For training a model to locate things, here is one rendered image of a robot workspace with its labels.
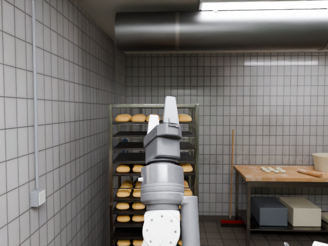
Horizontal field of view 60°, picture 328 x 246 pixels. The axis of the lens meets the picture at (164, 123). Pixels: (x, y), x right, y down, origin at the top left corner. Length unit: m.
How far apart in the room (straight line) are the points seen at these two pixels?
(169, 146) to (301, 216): 3.75
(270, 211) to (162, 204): 3.58
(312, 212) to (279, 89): 1.79
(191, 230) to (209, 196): 4.05
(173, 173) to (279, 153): 4.18
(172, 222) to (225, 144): 3.99
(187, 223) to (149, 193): 0.09
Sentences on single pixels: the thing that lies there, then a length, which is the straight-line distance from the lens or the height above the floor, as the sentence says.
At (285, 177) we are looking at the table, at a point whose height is 0.90.
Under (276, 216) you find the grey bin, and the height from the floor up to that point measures 0.36.
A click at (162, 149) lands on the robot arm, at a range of 0.56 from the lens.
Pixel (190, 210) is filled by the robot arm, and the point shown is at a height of 1.55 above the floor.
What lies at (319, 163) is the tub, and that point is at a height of 1.01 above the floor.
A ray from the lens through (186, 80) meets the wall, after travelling 4.41.
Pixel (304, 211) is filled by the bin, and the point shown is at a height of 0.43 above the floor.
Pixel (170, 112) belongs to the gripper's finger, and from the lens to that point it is 0.57.
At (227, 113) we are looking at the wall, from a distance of 4.45.
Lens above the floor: 1.74
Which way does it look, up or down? 3 degrees down
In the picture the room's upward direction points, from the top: straight up
